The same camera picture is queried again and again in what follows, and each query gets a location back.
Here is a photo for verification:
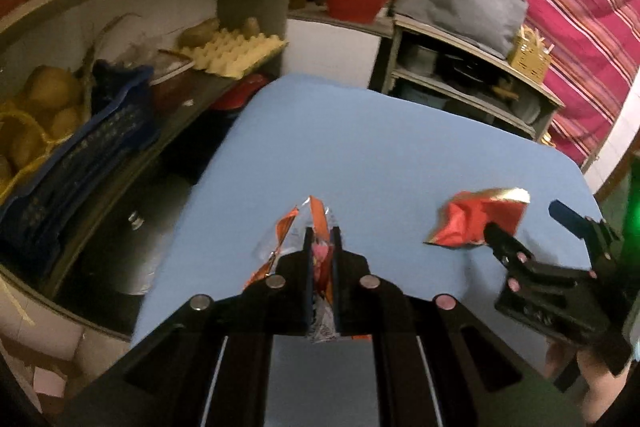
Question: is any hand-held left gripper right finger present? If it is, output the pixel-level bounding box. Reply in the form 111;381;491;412
331;227;586;427

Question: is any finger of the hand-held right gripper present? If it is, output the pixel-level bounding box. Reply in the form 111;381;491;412
482;221;539;281
548;200;624;271

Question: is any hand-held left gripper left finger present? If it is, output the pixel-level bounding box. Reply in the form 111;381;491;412
57;227;316;427

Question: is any clear red-printed wrapper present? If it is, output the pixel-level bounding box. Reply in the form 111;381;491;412
242;195;346;344

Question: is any red foil wrapper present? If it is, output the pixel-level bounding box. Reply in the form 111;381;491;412
424;188;531;252

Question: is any person's right hand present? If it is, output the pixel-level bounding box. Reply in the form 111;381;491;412
545;342;628;425

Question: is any yellow utensil holder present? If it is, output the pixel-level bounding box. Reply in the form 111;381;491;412
507;26;555;82

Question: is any small wooden rack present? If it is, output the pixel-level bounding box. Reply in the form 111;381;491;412
382;16;565;142

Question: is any large grey canister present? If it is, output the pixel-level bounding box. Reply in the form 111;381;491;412
75;177;193;295

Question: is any red plastic lid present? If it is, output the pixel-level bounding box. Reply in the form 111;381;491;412
212;74;273;110

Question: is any white cabinet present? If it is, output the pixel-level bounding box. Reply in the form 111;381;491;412
285;9;396;92

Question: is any yellow egg carton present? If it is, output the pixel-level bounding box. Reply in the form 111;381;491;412
181;28;288;75

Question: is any dark red bowl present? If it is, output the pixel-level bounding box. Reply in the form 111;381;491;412
148;57;197;110

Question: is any grey fabric bag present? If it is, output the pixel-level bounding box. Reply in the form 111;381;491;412
392;0;530;60

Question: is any blue plastic crate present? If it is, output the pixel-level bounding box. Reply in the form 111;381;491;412
0;59;161;258

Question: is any large potato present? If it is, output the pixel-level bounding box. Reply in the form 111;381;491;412
178;19;221;48

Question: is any red plastic basket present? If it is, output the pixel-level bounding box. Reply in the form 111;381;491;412
319;0;393;25

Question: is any yellow net bag of potatoes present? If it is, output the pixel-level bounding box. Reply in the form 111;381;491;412
0;66;86;202

